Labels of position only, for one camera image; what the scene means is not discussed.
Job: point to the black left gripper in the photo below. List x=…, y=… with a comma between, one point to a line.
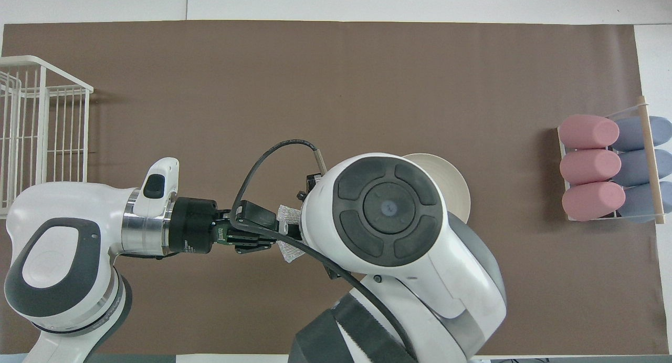
x=260, y=218

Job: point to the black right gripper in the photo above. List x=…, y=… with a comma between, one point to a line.
x=310, y=183

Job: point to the clear plastic bag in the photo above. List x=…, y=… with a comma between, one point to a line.
x=289, y=216

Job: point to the cream round plate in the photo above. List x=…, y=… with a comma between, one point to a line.
x=451, y=189

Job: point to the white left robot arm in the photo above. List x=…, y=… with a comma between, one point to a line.
x=68, y=221

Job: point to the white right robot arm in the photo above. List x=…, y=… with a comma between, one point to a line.
x=420, y=279

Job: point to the brown paper table mat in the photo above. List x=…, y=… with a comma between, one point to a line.
x=262, y=90

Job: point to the pink plastic cup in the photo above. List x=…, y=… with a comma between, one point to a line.
x=588, y=167
x=593, y=201
x=585, y=132

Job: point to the blue plastic cup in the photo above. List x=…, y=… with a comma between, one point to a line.
x=632, y=134
x=635, y=167
x=638, y=203

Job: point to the cup rack with wooden rod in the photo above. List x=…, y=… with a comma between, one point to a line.
x=648, y=142

